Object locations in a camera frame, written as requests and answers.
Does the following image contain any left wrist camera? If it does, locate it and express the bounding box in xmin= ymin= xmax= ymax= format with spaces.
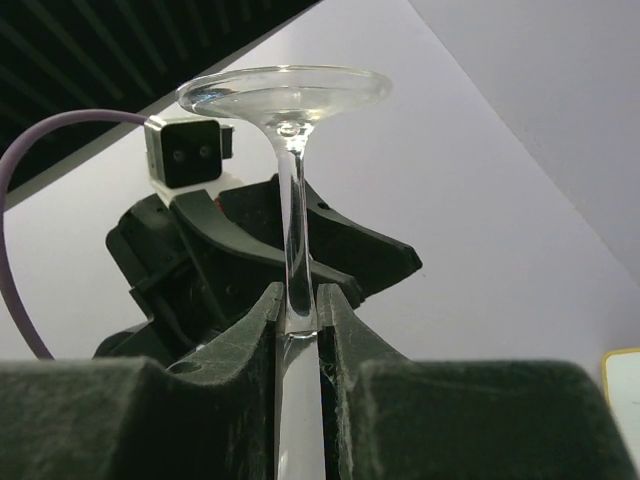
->
xmin=143 ymin=116 xmax=234 ymax=190

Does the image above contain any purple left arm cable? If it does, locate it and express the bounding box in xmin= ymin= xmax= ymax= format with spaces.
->
xmin=0 ymin=109 xmax=149 ymax=360

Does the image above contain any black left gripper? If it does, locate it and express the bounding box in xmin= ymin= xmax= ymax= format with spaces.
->
xmin=92 ymin=189 xmax=361 ymax=369

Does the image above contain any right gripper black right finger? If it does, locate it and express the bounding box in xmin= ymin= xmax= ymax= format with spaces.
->
xmin=316 ymin=284 xmax=638 ymax=479

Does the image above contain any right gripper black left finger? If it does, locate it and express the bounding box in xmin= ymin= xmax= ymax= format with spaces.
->
xmin=1 ymin=283 xmax=283 ymax=479

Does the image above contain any small framed whiteboard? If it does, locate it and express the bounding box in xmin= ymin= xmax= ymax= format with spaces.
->
xmin=602 ymin=348 xmax=639 ymax=447

